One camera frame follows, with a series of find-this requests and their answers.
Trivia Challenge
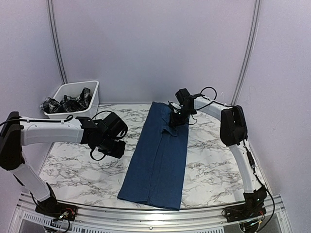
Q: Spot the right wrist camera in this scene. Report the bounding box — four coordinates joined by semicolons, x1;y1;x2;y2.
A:
168;101;181;113

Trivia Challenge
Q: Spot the right aluminium corner post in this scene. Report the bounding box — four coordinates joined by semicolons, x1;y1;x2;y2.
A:
231;0;262;105

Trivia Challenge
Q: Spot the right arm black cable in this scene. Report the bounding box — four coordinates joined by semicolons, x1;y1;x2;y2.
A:
189;86;275;219

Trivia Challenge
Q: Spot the aluminium front rail frame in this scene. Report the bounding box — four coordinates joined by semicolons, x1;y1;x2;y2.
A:
8;193;292;233

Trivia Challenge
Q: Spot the blue t-shirt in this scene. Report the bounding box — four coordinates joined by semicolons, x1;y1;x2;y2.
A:
117;102;189;210

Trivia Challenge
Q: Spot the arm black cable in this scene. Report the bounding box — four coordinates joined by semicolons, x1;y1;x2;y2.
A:
89;110;128;161
189;86;275;219

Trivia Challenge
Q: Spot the plaid black white garment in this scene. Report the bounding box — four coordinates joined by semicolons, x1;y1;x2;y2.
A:
40;87;92;114

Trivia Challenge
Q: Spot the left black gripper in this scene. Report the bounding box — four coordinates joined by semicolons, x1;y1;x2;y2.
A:
98;135;126;159

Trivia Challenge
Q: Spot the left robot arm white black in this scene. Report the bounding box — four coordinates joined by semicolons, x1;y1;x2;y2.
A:
0;112;128;216

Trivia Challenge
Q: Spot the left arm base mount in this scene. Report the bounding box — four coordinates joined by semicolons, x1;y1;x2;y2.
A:
35;203;77;221

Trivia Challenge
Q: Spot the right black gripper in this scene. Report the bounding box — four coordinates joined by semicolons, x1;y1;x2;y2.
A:
169;107;194;127

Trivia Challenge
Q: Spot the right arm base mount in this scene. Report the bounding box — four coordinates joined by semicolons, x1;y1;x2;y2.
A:
221;204;266;222

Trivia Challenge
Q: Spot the white plastic laundry bin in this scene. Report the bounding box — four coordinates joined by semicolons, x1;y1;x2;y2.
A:
40;81;99;119

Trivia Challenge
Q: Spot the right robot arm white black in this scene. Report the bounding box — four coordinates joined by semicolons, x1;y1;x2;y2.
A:
169;88;267;217

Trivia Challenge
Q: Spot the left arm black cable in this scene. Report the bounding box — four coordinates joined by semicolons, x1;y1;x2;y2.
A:
89;110;128;161

